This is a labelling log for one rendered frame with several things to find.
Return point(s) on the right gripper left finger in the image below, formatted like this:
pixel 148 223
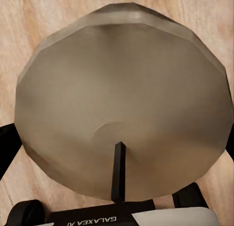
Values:
pixel 10 143

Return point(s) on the pillar candle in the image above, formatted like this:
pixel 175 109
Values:
pixel 124 105

